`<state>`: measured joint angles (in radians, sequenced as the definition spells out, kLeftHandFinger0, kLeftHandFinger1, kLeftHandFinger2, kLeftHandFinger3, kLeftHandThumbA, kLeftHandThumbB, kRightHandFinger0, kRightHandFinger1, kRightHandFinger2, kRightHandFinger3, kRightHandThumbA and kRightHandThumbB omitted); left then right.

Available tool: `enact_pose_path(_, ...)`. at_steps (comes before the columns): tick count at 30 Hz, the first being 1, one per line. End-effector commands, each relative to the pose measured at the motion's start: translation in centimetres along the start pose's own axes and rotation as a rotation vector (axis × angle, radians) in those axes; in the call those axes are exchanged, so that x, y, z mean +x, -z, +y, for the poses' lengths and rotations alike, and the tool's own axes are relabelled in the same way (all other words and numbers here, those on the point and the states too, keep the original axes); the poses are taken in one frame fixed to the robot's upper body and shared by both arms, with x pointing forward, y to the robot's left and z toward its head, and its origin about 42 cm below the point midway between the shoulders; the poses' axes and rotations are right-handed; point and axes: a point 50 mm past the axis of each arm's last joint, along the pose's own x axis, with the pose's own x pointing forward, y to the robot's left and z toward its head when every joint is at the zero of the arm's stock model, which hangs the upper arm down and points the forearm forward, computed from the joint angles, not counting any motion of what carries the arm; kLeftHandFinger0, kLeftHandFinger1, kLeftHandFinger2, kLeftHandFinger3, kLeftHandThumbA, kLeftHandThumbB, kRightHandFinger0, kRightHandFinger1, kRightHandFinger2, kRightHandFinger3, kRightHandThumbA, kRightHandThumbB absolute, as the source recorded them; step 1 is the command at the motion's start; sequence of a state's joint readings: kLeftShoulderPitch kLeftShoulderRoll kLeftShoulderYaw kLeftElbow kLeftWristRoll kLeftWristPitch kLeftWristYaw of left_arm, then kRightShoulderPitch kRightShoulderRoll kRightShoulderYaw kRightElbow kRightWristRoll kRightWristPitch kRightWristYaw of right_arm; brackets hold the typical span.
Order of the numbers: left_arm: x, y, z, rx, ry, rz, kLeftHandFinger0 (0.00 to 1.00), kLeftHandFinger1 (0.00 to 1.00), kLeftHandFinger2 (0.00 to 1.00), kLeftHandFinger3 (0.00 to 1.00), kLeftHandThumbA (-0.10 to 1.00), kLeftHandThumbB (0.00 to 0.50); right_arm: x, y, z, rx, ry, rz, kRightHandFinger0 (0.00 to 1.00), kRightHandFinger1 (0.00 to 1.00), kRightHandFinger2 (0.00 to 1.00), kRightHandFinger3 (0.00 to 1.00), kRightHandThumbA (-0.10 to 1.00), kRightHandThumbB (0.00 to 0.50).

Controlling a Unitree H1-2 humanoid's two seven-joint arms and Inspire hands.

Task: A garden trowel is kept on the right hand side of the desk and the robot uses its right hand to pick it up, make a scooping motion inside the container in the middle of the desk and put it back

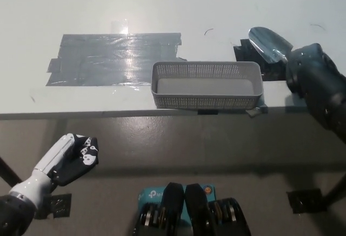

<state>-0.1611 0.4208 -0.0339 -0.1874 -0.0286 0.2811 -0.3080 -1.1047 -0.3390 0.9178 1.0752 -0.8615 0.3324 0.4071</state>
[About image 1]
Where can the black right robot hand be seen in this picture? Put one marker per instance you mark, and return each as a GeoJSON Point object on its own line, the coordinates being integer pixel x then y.
{"type": "Point", "coordinates": [308, 68]}

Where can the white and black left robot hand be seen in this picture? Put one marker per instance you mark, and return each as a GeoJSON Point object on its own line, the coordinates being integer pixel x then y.
{"type": "Point", "coordinates": [54, 157]}

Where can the black tape patch on desk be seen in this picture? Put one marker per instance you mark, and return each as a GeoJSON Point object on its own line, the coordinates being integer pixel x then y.
{"type": "Point", "coordinates": [243, 52]}

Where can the black robot body teal top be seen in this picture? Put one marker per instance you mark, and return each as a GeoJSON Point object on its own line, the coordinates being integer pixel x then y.
{"type": "Point", "coordinates": [173, 206]}

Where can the black table leg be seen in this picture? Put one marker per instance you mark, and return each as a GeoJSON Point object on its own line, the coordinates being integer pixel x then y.
{"type": "Point", "coordinates": [338, 190]}
{"type": "Point", "coordinates": [9, 169]}

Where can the black floor tape patch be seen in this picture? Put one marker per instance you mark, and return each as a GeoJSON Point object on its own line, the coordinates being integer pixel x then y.
{"type": "Point", "coordinates": [305, 200]}
{"type": "Point", "coordinates": [58, 204]}

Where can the small gray tape piece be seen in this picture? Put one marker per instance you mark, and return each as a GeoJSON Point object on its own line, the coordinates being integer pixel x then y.
{"type": "Point", "coordinates": [255, 111]}

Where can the gray perforated plastic basket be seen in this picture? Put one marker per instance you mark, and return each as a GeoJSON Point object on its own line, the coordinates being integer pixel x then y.
{"type": "Point", "coordinates": [206, 99]}

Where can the large gray duct tape patch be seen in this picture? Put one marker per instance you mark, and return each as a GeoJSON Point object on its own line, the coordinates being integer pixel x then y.
{"type": "Point", "coordinates": [102, 60]}

